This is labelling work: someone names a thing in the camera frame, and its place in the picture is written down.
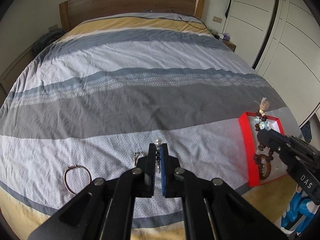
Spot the silver chain necklace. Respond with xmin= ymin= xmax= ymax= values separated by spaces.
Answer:
xmin=132 ymin=138 xmax=162 ymax=174

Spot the red jewelry box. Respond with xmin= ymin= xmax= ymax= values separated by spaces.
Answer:
xmin=238 ymin=112 xmax=287 ymax=187

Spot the blue gloved right hand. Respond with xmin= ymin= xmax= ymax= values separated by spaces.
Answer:
xmin=280 ymin=185 xmax=319 ymax=236

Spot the thin silver bangle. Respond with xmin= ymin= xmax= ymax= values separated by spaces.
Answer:
xmin=63 ymin=164 xmax=92 ymax=196

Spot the striped bed duvet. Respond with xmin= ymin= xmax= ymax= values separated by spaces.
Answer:
xmin=1 ymin=12 xmax=302 ymax=239

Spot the wooden nightstand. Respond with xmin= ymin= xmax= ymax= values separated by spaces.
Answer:
xmin=222 ymin=40 xmax=236 ymax=52

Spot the white sliding wardrobe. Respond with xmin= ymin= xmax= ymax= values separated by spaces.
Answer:
xmin=224 ymin=0 xmax=319 ymax=126

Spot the purple tissue box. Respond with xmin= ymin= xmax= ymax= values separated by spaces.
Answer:
xmin=218 ymin=33 xmax=231 ymax=41

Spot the dark blue-green clothes pile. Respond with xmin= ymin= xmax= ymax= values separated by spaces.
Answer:
xmin=32 ymin=29 xmax=65 ymax=56

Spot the wooden headboard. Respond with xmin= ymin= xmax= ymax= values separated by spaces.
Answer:
xmin=59 ymin=0 xmax=205 ymax=32

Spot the beige wall switch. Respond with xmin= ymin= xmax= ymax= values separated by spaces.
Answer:
xmin=213 ymin=16 xmax=222 ymax=23

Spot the black charging cable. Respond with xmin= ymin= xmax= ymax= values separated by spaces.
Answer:
xmin=171 ymin=10 xmax=208 ymax=30

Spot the low wall cabinet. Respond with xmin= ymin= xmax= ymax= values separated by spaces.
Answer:
xmin=1 ymin=44 xmax=35 ymax=105

